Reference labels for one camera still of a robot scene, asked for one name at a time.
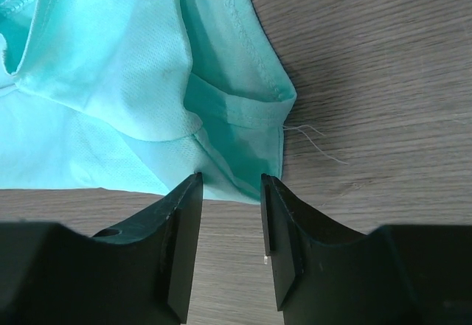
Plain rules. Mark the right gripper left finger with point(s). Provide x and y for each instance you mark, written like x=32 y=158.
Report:
x=138 y=271

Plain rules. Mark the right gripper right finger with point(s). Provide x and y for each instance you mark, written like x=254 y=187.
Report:
x=327 y=273

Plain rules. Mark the teal t shirt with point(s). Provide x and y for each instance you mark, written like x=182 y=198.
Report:
x=136 y=95

